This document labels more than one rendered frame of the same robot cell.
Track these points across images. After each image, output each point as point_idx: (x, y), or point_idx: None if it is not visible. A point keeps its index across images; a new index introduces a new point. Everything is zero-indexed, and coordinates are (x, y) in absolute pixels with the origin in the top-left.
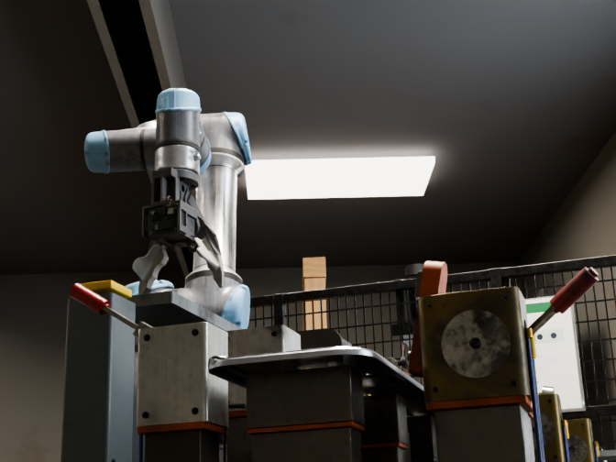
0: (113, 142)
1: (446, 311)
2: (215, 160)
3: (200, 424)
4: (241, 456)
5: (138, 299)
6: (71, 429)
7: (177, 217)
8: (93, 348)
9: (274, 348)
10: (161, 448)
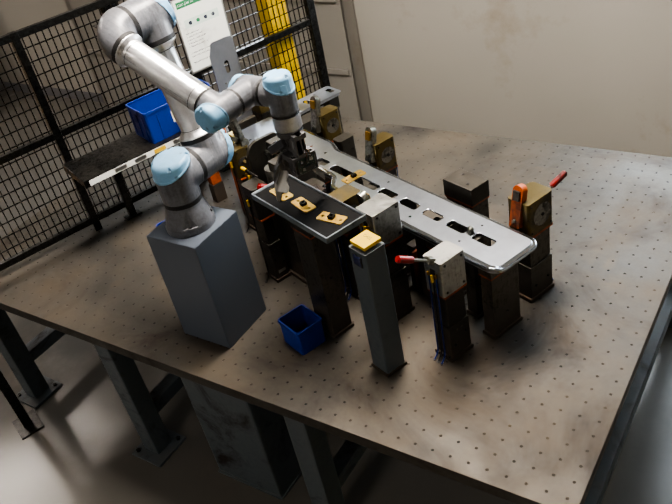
0: (230, 113)
1: (535, 207)
2: (169, 45)
3: (465, 284)
4: (388, 260)
5: (351, 225)
6: (379, 305)
7: (314, 160)
8: (381, 270)
9: (396, 212)
10: (451, 299)
